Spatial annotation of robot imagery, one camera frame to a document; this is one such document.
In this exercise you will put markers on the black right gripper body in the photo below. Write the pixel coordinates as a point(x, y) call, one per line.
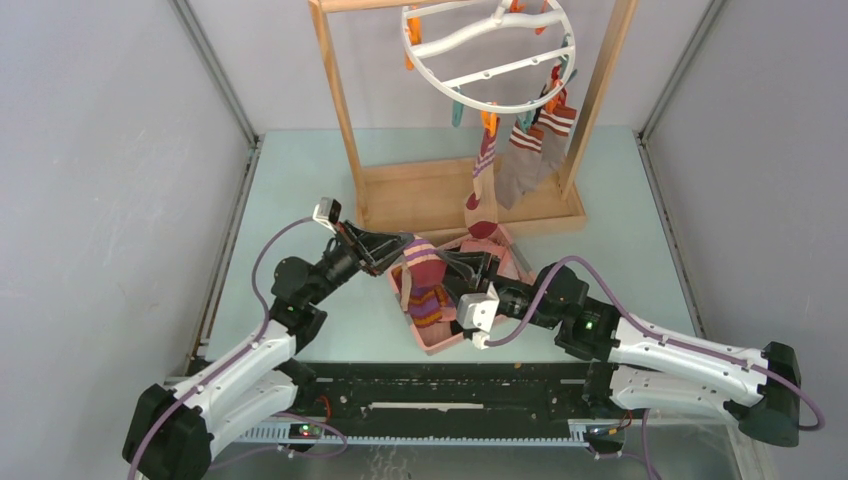
point(516, 294)

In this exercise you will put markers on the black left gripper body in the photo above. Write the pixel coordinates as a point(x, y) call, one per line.
point(360, 258)

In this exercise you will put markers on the beige red striped sock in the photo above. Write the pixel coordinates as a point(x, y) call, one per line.
point(481, 207)

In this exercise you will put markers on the orange cuffed grey sock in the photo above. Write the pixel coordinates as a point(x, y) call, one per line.
point(556, 127)

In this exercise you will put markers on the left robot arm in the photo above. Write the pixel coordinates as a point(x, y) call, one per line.
point(177, 432)

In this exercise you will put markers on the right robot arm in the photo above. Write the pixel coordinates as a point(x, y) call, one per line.
point(637, 365)

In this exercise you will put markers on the wooden hanger stand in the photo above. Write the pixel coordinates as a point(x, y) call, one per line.
point(426, 197)

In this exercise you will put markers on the white round clip hanger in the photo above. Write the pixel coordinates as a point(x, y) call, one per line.
point(501, 56)

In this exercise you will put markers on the pink mint sock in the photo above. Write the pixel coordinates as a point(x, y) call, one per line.
point(502, 252)

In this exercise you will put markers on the purple striped sock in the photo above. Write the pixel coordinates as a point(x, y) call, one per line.
point(427, 306)

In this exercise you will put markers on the orange front clothespin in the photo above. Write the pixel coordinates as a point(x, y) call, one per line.
point(490, 122)

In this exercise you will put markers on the orange clothespin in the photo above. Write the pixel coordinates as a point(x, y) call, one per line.
point(490, 122)
point(414, 36)

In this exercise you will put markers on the teal clothespin holding sock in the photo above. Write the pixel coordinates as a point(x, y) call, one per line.
point(526, 120)

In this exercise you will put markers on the teal left clothespin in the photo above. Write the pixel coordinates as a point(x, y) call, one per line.
point(457, 113)

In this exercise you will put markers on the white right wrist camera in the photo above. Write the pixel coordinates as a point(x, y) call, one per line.
point(476, 313)

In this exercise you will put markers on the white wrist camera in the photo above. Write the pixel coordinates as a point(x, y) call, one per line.
point(476, 313)
point(327, 213)

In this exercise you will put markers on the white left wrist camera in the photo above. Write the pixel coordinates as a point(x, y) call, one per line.
point(327, 213)

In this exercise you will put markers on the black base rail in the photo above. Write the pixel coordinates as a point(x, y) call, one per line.
point(453, 401)

